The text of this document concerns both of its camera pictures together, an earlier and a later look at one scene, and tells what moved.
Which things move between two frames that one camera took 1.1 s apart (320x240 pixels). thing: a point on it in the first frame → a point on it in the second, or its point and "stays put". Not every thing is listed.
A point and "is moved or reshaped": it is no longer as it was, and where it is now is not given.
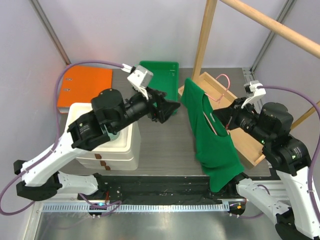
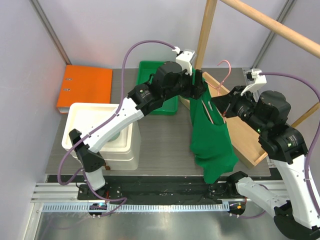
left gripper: [167, 107] → [194, 91]
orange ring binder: [78, 84] stays put
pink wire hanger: [209, 122] → [219, 85]
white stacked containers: [123, 152] stays put
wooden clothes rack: [248, 152] stays put
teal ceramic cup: [113, 137] stays put
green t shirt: [215, 151] is moved or reshaped
